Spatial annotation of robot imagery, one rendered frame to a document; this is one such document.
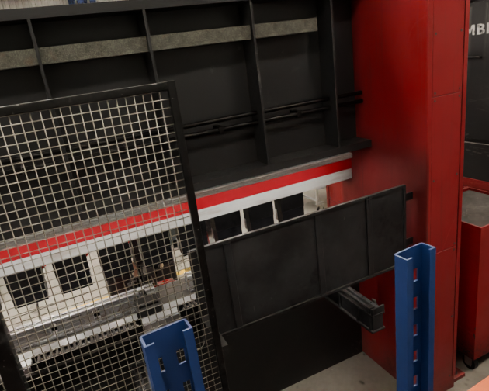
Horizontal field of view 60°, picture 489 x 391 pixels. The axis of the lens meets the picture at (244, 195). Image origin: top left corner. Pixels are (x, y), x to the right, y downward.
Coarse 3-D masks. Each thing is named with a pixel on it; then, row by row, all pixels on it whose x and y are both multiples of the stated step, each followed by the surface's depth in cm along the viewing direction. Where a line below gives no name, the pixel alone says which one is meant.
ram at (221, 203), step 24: (312, 168) 239; (336, 168) 246; (240, 192) 223; (264, 192) 230; (288, 192) 236; (144, 216) 205; (168, 216) 210; (48, 240) 189; (96, 240) 198; (120, 240) 202; (0, 264) 183; (24, 264) 187
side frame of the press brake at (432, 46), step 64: (384, 0) 197; (448, 0) 180; (384, 64) 207; (448, 64) 189; (384, 128) 217; (448, 128) 198; (448, 192) 209; (448, 256) 221; (384, 320) 259; (448, 320) 235; (448, 384) 250
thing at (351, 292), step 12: (348, 288) 214; (336, 300) 220; (348, 300) 208; (360, 300) 201; (372, 300) 201; (348, 312) 212; (360, 312) 202; (372, 312) 192; (384, 312) 195; (360, 324) 203; (372, 324) 195
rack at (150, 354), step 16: (144, 336) 50; (160, 336) 51; (176, 336) 52; (192, 336) 50; (144, 352) 48; (160, 352) 51; (192, 352) 51; (160, 368) 49; (176, 368) 53; (192, 368) 51; (160, 384) 50; (176, 384) 53; (192, 384) 54
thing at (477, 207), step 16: (464, 192) 281; (480, 192) 277; (464, 208) 258; (480, 208) 254; (464, 224) 236; (480, 224) 234; (464, 240) 239; (480, 240) 229; (464, 256) 241; (480, 256) 232; (464, 272) 244; (480, 272) 236; (464, 288) 247; (480, 288) 240; (464, 304) 250; (480, 304) 243; (464, 320) 253; (480, 320) 247; (464, 336) 256; (480, 336) 251; (464, 352) 260; (480, 352) 255
